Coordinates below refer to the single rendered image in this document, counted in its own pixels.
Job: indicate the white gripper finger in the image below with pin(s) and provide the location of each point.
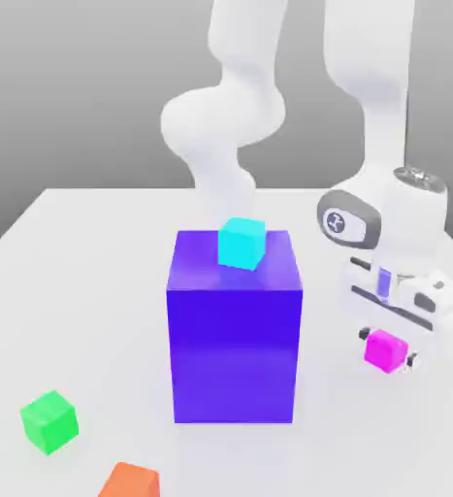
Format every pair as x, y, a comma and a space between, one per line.
363, 334
412, 359

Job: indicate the small orange cube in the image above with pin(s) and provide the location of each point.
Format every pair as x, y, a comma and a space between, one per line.
131, 483

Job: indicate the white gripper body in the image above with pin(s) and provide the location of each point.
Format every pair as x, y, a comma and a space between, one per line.
365, 306

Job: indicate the small cyan cube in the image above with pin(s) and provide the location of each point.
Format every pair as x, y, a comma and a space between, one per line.
241, 244

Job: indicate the small green cube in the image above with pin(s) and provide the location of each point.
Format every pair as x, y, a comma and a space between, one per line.
49, 423

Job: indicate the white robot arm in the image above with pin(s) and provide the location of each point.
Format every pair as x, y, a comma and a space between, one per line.
226, 116

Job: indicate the large purple box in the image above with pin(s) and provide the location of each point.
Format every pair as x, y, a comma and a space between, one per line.
233, 349

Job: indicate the small magenta cube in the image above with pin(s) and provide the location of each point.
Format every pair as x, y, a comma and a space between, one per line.
385, 351

